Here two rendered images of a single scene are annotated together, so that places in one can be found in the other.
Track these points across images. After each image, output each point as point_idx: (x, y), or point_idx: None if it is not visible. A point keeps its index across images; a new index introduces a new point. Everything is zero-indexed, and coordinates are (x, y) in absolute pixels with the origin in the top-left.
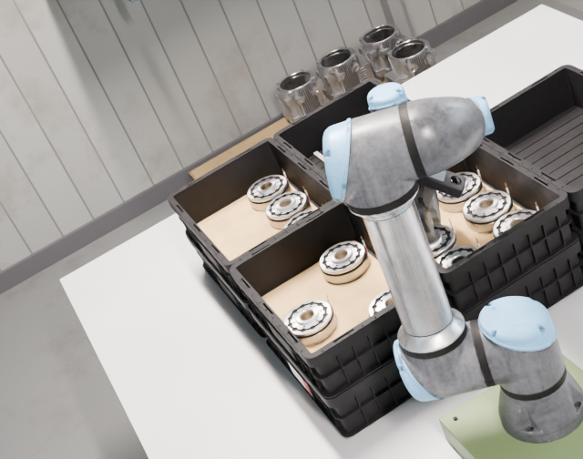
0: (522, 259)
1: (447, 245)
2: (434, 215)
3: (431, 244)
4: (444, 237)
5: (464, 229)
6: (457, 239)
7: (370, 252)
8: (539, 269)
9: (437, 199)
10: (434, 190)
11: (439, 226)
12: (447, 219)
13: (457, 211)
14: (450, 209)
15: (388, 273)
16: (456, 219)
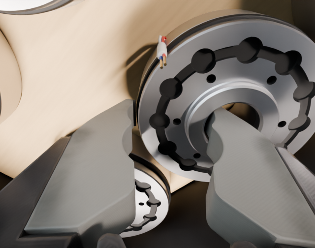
0: None
1: (300, 44)
2: (126, 143)
3: (276, 116)
4: (232, 69)
5: (108, 9)
6: (166, 26)
7: None
8: None
9: (45, 162)
10: None
11: (150, 104)
12: (56, 84)
13: (14, 55)
14: (15, 82)
15: None
16: (57, 51)
